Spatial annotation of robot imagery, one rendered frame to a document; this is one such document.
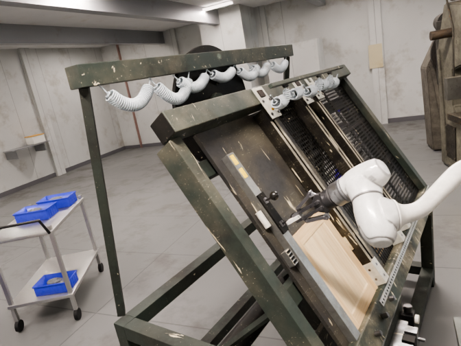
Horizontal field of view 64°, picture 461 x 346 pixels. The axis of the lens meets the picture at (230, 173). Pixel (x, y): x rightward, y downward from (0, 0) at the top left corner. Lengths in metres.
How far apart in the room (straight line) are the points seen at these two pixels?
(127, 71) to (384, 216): 1.35
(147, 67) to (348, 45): 9.31
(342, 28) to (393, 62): 1.61
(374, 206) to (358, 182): 0.10
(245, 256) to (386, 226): 0.52
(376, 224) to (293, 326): 0.53
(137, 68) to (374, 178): 1.27
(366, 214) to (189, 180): 0.66
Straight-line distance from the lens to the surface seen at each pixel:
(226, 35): 10.61
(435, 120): 7.79
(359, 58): 11.03
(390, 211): 1.24
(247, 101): 1.87
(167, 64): 2.16
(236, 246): 1.44
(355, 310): 1.87
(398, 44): 10.99
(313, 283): 1.68
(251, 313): 2.27
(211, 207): 1.43
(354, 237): 2.00
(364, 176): 1.29
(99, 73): 1.85
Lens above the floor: 2.05
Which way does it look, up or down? 15 degrees down
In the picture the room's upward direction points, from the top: 10 degrees counter-clockwise
